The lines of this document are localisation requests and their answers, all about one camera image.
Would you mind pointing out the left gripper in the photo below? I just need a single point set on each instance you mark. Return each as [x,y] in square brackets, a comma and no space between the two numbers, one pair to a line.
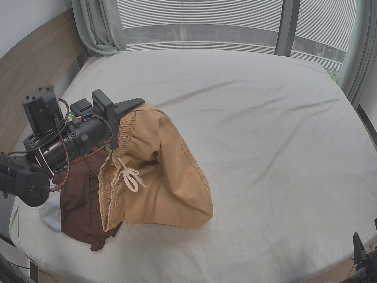
[88,134]

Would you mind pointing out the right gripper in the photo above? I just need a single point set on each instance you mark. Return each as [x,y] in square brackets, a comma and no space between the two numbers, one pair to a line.
[368,267]

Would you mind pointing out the tan shorts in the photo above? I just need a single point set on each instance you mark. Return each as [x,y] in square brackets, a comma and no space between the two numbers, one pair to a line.
[176,172]

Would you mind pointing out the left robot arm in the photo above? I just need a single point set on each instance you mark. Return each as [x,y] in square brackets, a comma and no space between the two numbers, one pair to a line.
[32,184]

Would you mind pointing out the bed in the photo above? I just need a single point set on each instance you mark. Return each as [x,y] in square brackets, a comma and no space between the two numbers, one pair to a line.
[235,113]

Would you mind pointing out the grey-green curtain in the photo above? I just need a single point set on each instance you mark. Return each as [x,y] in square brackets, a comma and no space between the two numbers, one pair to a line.
[94,16]
[363,40]

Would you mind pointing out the brown garment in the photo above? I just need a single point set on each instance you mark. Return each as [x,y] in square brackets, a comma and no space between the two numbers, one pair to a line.
[76,205]

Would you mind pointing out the window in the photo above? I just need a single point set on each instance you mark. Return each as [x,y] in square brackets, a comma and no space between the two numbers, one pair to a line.
[206,10]

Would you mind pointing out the white garment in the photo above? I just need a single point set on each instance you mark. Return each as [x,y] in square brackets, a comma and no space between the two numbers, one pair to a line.
[51,217]

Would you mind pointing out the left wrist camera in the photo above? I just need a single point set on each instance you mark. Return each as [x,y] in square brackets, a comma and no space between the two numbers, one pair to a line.
[81,106]

